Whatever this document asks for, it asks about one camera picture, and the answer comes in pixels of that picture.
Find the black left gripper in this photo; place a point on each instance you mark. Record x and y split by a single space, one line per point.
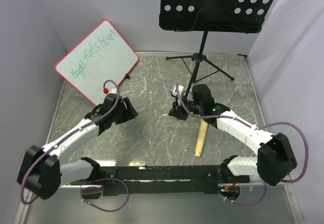
131 112

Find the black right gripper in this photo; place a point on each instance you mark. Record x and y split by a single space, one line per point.
177 111

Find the pink framed whiteboard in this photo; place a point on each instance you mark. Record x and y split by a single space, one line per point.
102 55

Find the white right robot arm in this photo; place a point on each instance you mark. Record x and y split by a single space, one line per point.
274 158

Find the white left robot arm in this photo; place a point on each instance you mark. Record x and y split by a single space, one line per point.
44 169

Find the beige toy microphone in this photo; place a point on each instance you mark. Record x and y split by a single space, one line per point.
201 138

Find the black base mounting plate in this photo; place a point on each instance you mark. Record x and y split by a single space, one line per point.
164 179

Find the black music stand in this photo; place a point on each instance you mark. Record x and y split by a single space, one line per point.
239 16

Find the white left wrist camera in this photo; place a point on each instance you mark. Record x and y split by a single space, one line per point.
114 90

